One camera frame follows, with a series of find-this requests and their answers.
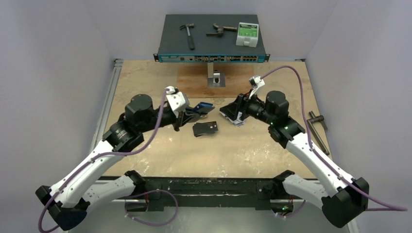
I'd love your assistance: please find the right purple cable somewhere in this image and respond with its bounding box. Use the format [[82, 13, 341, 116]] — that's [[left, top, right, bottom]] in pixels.
[[260, 66, 408, 219]]

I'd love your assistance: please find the plywood board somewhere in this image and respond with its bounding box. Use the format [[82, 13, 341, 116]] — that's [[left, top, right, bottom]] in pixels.
[[176, 64, 254, 99]]

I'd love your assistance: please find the hammer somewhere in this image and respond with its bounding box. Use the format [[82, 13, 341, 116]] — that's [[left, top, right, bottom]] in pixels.
[[179, 23, 195, 50]]

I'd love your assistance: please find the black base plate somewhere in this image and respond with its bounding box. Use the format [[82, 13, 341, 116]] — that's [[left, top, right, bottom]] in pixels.
[[114, 170, 305, 213]]

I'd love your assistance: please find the purple cable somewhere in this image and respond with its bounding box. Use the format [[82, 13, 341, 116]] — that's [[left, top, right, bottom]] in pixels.
[[260, 66, 408, 219], [38, 90, 180, 233]]

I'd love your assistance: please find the navy blue card holder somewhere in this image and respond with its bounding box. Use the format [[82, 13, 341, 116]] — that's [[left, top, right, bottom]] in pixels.
[[186, 101, 216, 117]]

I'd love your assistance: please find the aluminium frame rail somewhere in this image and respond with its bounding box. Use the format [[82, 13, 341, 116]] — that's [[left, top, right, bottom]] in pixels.
[[66, 58, 351, 203]]

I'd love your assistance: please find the black card pile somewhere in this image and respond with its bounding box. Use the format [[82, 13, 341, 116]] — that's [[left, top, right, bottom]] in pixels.
[[192, 121, 218, 137]]

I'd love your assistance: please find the metal bracket stand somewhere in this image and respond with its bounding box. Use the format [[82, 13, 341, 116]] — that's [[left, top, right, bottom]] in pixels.
[[207, 62, 226, 88]]

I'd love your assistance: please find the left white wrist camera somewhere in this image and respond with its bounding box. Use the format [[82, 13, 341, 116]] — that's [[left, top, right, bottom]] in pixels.
[[165, 86, 189, 117]]

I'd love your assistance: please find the white green box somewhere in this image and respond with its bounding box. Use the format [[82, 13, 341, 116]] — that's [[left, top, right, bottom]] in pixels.
[[236, 22, 259, 48]]

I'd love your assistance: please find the rusty metal clamp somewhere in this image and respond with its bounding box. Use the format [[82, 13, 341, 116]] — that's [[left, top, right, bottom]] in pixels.
[[206, 23, 238, 37]]

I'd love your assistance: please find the metal crank handle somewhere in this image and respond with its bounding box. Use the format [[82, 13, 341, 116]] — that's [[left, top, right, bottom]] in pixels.
[[307, 111, 330, 156]]

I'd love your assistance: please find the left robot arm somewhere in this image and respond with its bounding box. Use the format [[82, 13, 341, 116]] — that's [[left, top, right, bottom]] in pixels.
[[35, 88, 214, 232]]

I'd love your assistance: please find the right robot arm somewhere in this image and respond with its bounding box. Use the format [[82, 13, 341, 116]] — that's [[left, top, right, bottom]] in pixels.
[[220, 91, 370, 228]]

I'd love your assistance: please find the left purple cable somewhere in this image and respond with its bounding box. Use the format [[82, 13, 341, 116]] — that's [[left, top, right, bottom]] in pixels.
[[38, 90, 180, 233]]

